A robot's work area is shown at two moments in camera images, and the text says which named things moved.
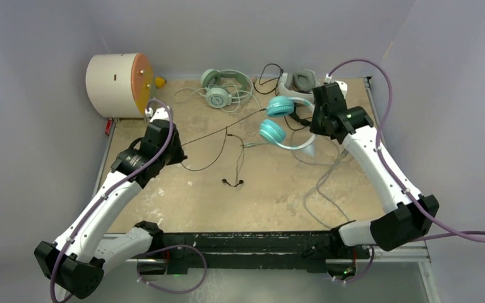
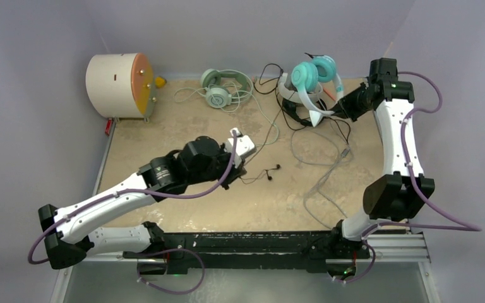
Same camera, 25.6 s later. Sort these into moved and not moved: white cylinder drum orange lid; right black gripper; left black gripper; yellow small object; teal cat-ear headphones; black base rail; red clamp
Moved: teal cat-ear headphones; left black gripper; right black gripper
Not moved: red clamp; white cylinder drum orange lid; yellow small object; black base rail
